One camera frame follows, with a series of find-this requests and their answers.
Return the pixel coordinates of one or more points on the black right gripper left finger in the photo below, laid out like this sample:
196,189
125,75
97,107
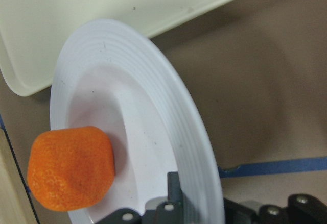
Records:
168,211

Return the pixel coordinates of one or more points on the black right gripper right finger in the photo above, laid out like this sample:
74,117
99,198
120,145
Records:
301,208

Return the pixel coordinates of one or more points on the orange fruit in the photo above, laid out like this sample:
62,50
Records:
71,169

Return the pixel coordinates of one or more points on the white round plate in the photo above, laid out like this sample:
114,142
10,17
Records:
110,76

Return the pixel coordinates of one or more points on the cream bear tray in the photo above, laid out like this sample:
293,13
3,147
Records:
34,31

